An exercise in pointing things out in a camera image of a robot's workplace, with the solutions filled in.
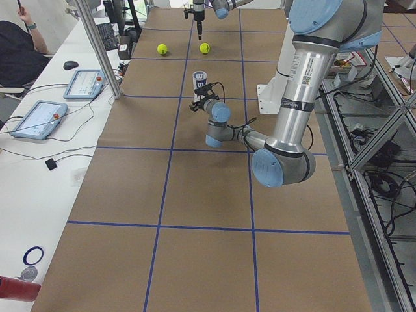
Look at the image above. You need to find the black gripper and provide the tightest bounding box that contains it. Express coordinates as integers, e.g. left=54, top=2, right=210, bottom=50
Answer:
left=189, top=97, right=212, bottom=112
left=184, top=2, right=205, bottom=40

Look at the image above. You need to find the yellow tennis ball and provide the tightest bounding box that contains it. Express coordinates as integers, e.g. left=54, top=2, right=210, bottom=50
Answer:
left=157, top=44, right=168, bottom=55
left=200, top=42, right=211, bottom=55

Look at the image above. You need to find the clear tennis ball can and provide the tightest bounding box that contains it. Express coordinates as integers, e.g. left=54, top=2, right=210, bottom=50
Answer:
left=192, top=70, right=207, bottom=90

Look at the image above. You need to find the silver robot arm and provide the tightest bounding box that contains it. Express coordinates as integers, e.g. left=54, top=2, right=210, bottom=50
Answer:
left=183, top=1, right=293, bottom=40
left=190, top=1, right=384, bottom=187

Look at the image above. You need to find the black keyboard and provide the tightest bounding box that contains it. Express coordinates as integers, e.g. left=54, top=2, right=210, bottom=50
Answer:
left=96, top=23, right=118, bottom=51

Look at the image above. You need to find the far teach pendant tablet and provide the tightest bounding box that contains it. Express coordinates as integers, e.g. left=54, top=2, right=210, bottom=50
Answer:
left=63, top=70, right=105, bottom=100

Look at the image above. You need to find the teach pendant tablet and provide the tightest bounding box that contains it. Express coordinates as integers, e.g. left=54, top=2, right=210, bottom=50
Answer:
left=63, top=70, right=105, bottom=100
left=10, top=100, right=68, bottom=140

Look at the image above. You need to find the black computer mouse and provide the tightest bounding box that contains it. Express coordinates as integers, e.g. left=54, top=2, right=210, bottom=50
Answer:
left=63, top=60, right=79, bottom=70

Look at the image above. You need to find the small black square device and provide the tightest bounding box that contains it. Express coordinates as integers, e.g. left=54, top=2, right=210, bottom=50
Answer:
left=45, top=158, right=57, bottom=171

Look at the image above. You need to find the near teach pendant tablet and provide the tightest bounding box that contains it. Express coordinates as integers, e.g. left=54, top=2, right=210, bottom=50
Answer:
left=10, top=100, right=68, bottom=140

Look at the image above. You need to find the person in black shirt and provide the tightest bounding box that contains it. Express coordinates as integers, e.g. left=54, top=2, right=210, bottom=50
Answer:
left=1, top=6, right=49, bottom=88

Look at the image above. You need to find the blue tape roll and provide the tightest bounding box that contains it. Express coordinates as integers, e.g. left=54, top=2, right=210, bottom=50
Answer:
left=22, top=246, right=45, bottom=267

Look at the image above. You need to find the red bottle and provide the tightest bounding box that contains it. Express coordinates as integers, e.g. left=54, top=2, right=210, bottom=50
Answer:
left=1, top=276, right=41, bottom=302

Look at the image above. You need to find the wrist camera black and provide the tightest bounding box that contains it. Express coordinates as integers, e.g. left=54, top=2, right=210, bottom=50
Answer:
left=194, top=84, right=217, bottom=101

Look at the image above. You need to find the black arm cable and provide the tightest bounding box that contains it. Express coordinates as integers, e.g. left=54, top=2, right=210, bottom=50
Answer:
left=207, top=81, right=315, bottom=152

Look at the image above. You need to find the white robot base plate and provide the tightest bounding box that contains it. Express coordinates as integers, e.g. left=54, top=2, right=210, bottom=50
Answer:
left=255, top=83, right=321, bottom=116

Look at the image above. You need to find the aluminium frame post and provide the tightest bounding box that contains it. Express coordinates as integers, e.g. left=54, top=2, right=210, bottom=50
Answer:
left=74, top=0, right=122, bottom=99

